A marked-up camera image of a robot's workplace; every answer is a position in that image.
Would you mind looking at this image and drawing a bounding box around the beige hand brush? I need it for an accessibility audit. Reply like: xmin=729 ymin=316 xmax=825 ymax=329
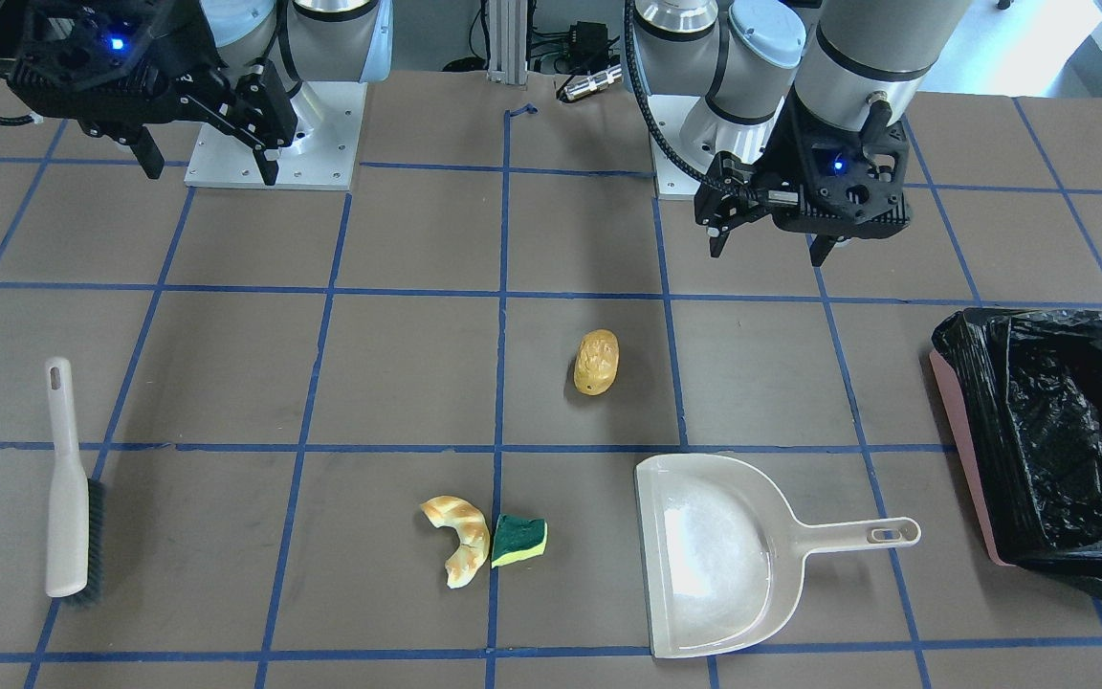
xmin=45 ymin=357 xmax=104 ymax=607

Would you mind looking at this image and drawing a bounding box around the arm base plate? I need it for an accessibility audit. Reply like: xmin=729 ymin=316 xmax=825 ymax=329
xmin=649 ymin=95 xmax=739 ymax=201
xmin=185 ymin=80 xmax=367 ymax=191

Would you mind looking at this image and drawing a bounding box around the toy croissant bread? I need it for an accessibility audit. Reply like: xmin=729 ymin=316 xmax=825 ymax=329
xmin=419 ymin=496 xmax=491 ymax=589

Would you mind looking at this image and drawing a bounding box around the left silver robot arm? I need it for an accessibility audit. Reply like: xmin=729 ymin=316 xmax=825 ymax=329
xmin=624 ymin=1 xmax=966 ymax=267

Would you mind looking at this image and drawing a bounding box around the bin with black bag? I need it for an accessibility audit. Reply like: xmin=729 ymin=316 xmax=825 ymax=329
xmin=930 ymin=308 xmax=1102 ymax=599

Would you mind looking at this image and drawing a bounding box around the yellow potato toy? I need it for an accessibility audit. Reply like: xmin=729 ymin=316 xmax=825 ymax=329
xmin=573 ymin=330 xmax=620 ymax=396

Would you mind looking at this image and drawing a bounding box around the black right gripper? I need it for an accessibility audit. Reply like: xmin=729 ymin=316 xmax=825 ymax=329
xmin=0 ymin=1 xmax=298 ymax=185

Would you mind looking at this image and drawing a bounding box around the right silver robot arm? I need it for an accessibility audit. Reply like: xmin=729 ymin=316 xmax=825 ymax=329
xmin=0 ymin=1 xmax=393 ymax=191

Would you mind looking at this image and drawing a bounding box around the green yellow sponge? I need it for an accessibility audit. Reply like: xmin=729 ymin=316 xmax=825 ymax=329
xmin=491 ymin=513 xmax=548 ymax=568

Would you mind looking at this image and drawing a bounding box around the beige plastic dustpan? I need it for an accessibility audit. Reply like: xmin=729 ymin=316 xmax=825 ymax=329
xmin=634 ymin=454 xmax=921 ymax=659

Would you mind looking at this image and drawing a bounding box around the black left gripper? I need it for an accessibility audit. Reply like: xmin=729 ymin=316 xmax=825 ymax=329
xmin=694 ymin=96 xmax=912 ymax=269

